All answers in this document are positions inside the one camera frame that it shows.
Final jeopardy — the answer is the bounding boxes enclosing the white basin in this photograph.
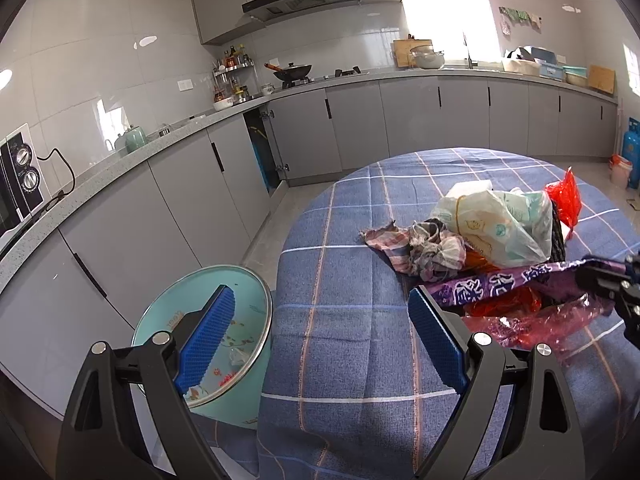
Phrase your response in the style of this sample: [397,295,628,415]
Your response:
[502,46,541,77]

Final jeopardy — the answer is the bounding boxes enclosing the orange packet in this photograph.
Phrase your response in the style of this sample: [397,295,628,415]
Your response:
[462,250,493,273]

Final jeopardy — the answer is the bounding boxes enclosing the black wok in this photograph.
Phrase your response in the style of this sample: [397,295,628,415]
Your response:
[264,61,313,83]

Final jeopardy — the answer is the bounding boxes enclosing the light wooden board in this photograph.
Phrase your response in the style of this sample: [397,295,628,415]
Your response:
[586,64,617,96]

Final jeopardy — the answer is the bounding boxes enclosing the glass bowl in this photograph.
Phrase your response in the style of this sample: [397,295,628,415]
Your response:
[410,45,446,70]

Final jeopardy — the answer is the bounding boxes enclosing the black and silver microwave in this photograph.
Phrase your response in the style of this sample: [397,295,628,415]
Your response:
[0,124,51,261]

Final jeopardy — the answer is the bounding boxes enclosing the metal faucet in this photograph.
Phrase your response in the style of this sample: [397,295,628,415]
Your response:
[462,32,481,70]

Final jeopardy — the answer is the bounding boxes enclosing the hanging dish cloths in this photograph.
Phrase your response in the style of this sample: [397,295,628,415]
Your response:
[499,6,543,36]

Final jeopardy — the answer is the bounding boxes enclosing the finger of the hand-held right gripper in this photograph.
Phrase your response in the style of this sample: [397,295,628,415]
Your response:
[574,255,640,306]
[614,290,640,347]

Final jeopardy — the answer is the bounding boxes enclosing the grey kitchen countertop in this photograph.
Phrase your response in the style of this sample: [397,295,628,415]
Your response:
[0,67,621,296]

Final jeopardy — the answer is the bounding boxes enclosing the metal spice rack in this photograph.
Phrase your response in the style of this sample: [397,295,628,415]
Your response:
[212,45,258,106]

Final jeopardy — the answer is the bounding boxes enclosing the green kettle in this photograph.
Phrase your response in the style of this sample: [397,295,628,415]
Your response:
[114,125,148,155]

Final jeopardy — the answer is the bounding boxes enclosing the gas stove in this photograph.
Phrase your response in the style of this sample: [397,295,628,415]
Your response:
[277,65,371,87]

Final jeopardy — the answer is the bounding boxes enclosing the purple snack packet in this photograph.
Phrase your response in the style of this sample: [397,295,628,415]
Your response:
[425,257,601,318]

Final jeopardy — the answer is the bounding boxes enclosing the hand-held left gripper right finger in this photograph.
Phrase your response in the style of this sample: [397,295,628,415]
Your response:
[407,285,586,480]

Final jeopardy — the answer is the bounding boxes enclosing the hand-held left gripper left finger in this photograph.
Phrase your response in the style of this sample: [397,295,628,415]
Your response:
[55,284,238,480]

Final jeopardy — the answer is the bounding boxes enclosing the checked cloth rag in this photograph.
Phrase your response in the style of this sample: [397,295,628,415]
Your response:
[359,219,468,283]

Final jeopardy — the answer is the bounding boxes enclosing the blue gas cylinder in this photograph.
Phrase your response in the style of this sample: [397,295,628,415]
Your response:
[620,117,640,190]

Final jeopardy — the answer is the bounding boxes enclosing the clear red plastic wrapper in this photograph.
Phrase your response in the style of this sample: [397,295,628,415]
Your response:
[462,290,618,361]

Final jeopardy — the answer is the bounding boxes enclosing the grey upper cabinets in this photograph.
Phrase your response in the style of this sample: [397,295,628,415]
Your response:
[186,0,408,46]

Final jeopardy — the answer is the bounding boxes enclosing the bright window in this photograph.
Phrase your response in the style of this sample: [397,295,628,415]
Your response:
[400,0,503,63]

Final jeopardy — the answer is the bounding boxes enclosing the blue checked tablecloth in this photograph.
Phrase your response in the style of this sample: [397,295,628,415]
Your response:
[210,147,640,480]

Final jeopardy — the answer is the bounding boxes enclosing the red plastic bag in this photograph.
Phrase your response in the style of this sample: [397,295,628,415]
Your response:
[544,166,583,233]

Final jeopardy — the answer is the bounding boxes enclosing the small bin with red bag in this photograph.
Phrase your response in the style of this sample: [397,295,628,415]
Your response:
[607,154,633,188]

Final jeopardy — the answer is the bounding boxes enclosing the blue plastic crate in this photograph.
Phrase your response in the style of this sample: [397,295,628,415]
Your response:
[532,47,568,81]

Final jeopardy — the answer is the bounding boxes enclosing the wooden cutting board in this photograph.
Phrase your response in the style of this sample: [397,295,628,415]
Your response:
[391,38,435,68]

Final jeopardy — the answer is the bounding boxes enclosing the black mesh bag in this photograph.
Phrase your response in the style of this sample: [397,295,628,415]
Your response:
[547,200,583,266]

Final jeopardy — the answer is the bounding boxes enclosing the white printed plastic bag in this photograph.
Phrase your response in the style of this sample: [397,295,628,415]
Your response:
[431,180,555,270]

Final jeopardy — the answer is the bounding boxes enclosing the grey base cabinets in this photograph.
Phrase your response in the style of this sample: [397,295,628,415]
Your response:
[0,77,621,411]

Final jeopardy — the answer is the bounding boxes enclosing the black power cable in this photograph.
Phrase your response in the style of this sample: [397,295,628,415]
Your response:
[35,147,77,211]

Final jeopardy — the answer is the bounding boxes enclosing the teal round trash bin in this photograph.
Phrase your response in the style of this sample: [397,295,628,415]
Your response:
[131,264,275,431]

